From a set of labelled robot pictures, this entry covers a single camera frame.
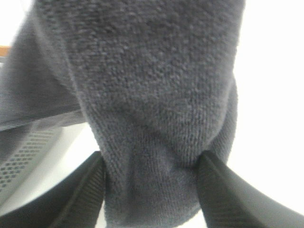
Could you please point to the grey perforated plastic basket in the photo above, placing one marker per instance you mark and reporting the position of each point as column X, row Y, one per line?
column 25, row 159

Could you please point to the dark grey towel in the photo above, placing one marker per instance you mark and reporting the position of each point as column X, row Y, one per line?
column 153, row 79

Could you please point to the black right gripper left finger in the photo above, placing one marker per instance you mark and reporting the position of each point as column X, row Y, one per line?
column 74, row 203

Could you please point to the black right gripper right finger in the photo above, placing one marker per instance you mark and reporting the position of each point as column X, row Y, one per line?
column 227, row 201

